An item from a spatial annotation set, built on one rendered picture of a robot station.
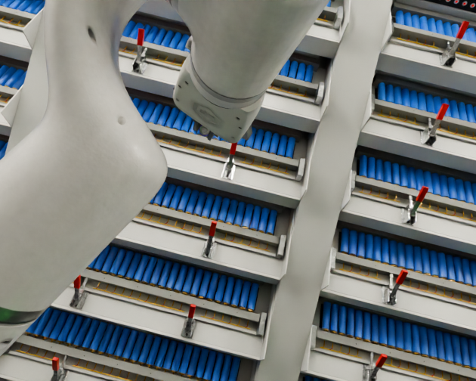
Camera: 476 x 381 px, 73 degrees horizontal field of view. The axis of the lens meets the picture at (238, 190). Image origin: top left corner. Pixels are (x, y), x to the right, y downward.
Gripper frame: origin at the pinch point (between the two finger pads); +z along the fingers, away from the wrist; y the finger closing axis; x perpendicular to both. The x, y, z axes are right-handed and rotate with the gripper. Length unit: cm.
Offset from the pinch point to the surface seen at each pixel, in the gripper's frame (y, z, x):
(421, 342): 70, 25, -6
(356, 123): 26.4, 17.8, 27.4
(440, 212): 55, 18, 21
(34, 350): -7, 46, -56
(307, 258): 34.2, 24.4, -4.4
